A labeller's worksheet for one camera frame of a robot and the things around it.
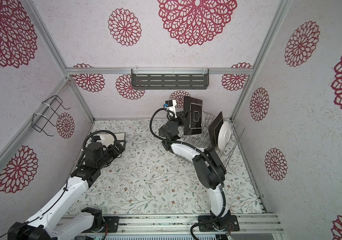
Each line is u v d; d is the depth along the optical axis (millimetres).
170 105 712
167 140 683
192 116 814
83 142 583
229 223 726
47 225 407
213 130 898
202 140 1056
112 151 701
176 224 755
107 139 725
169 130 636
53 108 809
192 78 941
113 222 748
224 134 939
